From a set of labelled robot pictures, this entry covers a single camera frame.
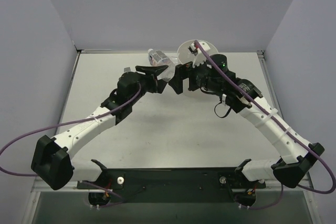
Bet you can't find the red white label bottle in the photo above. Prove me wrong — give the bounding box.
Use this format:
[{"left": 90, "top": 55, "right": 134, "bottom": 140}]
[{"left": 148, "top": 49, "right": 175, "bottom": 82}]

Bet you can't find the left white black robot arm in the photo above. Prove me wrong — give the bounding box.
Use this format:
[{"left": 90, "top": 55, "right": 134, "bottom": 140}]
[{"left": 31, "top": 66, "right": 167, "bottom": 190}]

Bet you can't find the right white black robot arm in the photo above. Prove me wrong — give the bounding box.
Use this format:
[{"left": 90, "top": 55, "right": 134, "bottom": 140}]
[{"left": 169, "top": 54, "right": 324, "bottom": 188}]

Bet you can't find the white paper bin cup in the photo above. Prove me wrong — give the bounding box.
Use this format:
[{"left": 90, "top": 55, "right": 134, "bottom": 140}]
[{"left": 177, "top": 40, "right": 218, "bottom": 91}]

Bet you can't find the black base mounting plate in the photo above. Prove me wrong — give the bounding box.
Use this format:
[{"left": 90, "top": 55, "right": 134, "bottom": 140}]
[{"left": 86, "top": 167, "right": 266, "bottom": 203}]

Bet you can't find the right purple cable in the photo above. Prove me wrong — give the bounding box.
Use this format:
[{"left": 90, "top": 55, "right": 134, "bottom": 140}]
[{"left": 193, "top": 40, "right": 336, "bottom": 210}]

